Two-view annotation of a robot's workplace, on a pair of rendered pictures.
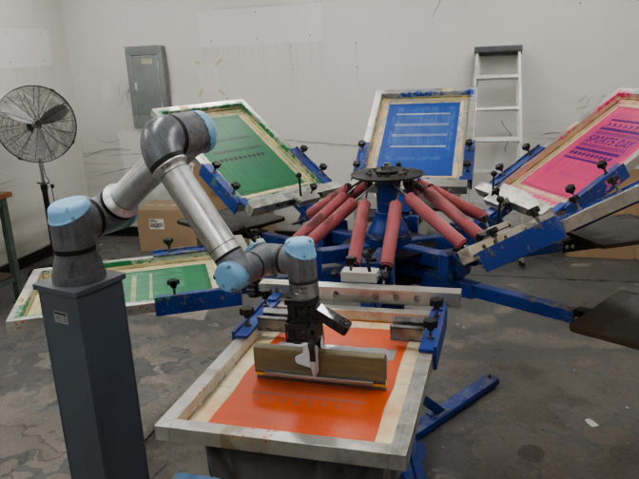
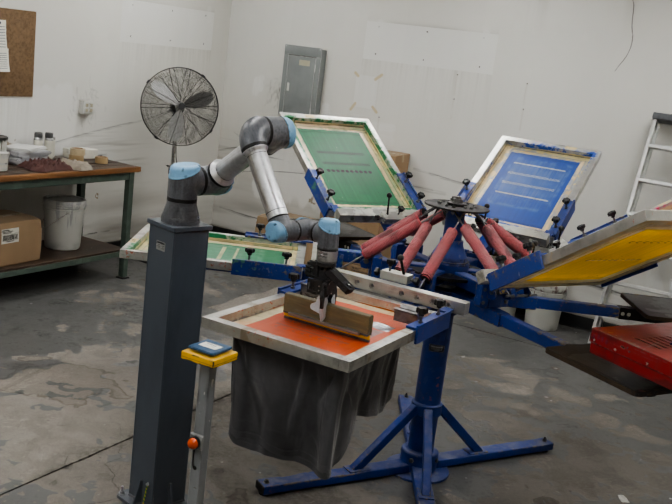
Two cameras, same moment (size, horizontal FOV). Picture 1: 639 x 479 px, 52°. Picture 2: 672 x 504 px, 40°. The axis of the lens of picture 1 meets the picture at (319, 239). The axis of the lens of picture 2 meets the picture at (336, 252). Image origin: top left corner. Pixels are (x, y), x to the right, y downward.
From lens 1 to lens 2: 164 cm
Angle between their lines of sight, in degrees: 12
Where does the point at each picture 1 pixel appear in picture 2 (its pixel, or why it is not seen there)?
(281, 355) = (302, 302)
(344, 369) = (342, 320)
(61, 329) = (158, 254)
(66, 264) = (173, 208)
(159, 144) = (250, 134)
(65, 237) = (177, 188)
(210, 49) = (372, 63)
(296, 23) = (467, 51)
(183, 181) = (261, 162)
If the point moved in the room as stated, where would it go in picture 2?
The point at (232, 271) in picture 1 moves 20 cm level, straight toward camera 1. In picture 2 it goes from (276, 227) to (266, 238)
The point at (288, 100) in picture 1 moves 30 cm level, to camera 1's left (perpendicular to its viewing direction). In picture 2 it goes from (442, 131) to (407, 126)
